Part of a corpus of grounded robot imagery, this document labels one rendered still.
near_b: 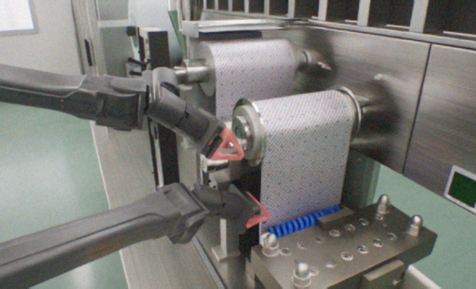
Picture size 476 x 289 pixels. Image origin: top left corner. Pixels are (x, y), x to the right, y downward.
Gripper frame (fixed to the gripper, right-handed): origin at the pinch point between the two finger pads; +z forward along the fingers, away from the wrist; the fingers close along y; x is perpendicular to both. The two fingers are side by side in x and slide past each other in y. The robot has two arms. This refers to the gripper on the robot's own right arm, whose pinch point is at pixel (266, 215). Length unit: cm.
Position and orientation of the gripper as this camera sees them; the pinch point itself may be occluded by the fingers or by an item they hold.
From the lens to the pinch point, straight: 76.4
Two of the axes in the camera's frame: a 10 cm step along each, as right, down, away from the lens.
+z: 7.8, 2.9, 5.6
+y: 4.4, 3.8, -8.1
